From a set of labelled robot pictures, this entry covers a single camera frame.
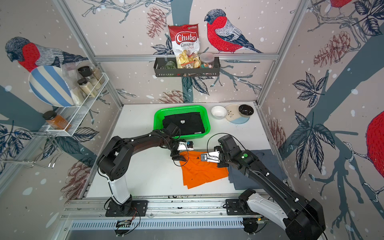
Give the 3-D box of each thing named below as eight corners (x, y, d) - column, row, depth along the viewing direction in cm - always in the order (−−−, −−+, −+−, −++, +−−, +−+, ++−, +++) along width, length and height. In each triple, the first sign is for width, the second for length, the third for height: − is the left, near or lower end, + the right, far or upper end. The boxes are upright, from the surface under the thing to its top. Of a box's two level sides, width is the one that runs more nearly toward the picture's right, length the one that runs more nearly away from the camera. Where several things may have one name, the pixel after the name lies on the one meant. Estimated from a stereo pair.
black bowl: (239, 119, 113) (241, 114, 108) (237, 110, 119) (238, 104, 114) (252, 119, 113) (255, 113, 108) (249, 110, 119) (252, 104, 114)
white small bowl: (217, 121, 111) (218, 116, 107) (209, 113, 116) (209, 109, 112) (227, 114, 115) (228, 110, 111) (218, 107, 120) (219, 103, 116)
